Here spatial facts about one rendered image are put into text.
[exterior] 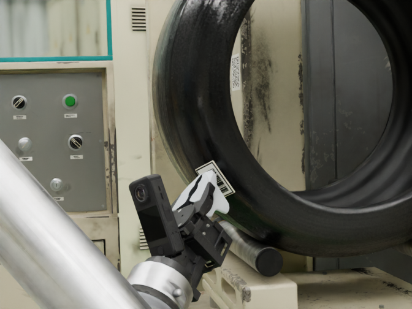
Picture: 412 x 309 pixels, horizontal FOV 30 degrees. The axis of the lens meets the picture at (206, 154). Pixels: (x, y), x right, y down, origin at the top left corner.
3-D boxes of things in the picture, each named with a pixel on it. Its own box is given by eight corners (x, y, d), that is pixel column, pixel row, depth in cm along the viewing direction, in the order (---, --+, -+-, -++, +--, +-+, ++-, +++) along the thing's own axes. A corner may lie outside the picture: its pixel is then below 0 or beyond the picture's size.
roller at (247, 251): (208, 234, 153) (219, 215, 154) (226, 246, 154) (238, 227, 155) (250, 267, 119) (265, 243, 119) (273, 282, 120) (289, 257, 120)
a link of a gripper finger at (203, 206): (201, 195, 114) (180, 236, 108) (194, 187, 114) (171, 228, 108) (224, 186, 111) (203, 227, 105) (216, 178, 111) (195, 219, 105)
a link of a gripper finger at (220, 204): (230, 193, 119) (209, 235, 112) (206, 166, 117) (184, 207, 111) (244, 187, 117) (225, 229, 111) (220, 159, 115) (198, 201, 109)
